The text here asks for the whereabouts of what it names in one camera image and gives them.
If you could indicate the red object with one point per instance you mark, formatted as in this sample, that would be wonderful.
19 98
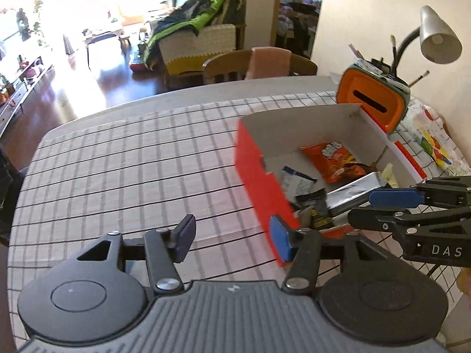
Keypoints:
138 67

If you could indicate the cream armchair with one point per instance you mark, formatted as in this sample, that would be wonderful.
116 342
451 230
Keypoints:
198 47

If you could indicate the person's right hand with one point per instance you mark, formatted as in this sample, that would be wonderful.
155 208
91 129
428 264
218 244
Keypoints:
465 283

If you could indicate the low television cabinet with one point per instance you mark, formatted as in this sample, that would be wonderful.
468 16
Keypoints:
22 92

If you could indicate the orange snack packet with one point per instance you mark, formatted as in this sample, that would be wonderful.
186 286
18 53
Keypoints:
335 161

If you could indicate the green jacket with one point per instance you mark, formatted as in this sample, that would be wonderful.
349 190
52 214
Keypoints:
206 14

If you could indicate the black snack packet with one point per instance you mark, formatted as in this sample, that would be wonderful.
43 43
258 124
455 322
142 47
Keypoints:
320 217

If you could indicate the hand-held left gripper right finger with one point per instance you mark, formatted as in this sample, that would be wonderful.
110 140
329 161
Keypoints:
279 239

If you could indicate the orange container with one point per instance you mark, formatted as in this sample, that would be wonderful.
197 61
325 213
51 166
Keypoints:
349 88

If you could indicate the grey desk lamp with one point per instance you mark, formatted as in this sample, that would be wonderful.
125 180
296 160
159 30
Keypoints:
438 33

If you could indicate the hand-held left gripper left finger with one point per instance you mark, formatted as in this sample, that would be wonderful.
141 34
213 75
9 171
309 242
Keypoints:
186 237

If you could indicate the coffee table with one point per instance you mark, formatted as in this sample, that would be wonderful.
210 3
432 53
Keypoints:
99 35

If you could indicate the silver foil packet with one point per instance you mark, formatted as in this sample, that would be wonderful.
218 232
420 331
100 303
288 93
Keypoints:
349 193

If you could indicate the dark clothes pile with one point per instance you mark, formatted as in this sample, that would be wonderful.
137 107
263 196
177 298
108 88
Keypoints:
298 20

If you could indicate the blue grey foil packet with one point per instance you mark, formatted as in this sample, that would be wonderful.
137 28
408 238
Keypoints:
296 180

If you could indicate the black chair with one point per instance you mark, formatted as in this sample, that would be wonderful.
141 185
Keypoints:
5 191

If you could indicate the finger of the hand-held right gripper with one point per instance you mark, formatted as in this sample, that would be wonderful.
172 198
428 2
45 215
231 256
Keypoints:
371 220
393 198

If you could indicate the red cardboard box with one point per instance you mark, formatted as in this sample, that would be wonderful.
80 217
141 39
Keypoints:
254 169

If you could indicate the wooden chair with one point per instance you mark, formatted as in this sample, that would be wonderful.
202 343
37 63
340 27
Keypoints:
224 66
303 67

